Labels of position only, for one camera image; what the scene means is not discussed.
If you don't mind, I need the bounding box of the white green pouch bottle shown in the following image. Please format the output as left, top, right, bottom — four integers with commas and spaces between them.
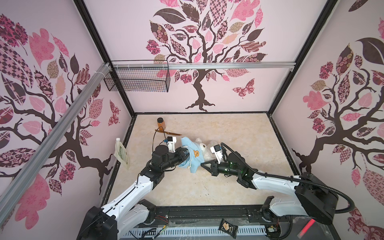
114, 138, 130, 170

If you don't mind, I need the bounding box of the aluminium frame bar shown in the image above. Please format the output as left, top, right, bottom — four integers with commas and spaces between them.
1, 63, 111, 224
113, 62, 296, 70

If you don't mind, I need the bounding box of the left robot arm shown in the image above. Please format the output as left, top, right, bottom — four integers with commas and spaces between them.
77, 145, 191, 240

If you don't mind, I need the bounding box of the light blue bear hoodie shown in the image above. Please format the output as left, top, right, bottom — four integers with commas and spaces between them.
178, 137, 205, 174

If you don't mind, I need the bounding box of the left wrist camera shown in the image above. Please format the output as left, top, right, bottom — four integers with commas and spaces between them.
167, 136, 177, 153

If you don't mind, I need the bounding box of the pink marker pen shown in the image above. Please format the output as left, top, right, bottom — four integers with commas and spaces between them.
297, 219, 316, 239

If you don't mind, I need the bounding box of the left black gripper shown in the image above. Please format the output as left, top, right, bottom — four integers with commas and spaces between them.
161, 146, 192, 171

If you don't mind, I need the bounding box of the small dark snack packet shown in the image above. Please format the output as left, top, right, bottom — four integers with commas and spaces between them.
219, 219, 239, 239

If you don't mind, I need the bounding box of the black wire basket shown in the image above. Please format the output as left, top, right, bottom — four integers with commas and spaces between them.
104, 60, 171, 93

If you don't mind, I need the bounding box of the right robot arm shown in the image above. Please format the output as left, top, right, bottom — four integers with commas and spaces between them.
201, 152, 338, 225

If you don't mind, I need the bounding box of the brown wooden spoon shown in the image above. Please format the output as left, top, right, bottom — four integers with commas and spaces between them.
156, 130, 182, 136

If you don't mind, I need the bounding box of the rear aluminium frame bar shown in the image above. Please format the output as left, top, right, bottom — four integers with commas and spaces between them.
113, 62, 296, 70

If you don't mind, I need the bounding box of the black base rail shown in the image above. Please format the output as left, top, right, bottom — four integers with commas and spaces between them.
145, 205, 292, 225

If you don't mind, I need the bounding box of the white slotted cable duct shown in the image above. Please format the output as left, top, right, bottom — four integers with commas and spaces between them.
121, 226, 267, 240

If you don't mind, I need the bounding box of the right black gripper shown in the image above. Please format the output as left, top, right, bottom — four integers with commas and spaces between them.
200, 158, 240, 178

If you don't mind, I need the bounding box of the amber bottle black cap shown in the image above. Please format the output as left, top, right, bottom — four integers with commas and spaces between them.
157, 118, 166, 132

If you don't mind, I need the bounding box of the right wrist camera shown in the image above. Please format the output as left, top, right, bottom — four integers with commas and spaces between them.
210, 145, 224, 164

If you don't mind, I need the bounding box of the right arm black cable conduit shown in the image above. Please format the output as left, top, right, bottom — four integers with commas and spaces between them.
220, 142, 356, 214

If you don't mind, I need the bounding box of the white teddy bear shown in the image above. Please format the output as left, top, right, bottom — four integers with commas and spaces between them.
195, 138, 218, 162

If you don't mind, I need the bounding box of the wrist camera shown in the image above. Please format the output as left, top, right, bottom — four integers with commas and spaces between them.
210, 145, 224, 164
167, 136, 177, 153

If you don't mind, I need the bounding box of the left aluminium frame bar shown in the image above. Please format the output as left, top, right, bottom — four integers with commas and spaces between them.
1, 63, 111, 224

